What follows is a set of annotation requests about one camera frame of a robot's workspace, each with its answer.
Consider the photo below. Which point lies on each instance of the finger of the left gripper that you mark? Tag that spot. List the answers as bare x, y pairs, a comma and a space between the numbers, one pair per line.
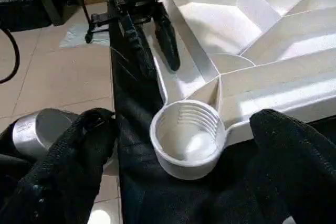
132, 36
169, 45

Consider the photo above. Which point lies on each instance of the white plastic upturned table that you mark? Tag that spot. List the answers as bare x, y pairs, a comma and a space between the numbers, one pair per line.
136, 90

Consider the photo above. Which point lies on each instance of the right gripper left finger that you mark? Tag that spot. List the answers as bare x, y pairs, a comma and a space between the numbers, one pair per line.
65, 176

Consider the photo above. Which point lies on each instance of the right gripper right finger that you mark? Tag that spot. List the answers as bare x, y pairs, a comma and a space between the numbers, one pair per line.
302, 176

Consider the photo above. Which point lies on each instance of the white plastic table top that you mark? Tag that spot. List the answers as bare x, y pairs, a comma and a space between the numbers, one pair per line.
262, 51

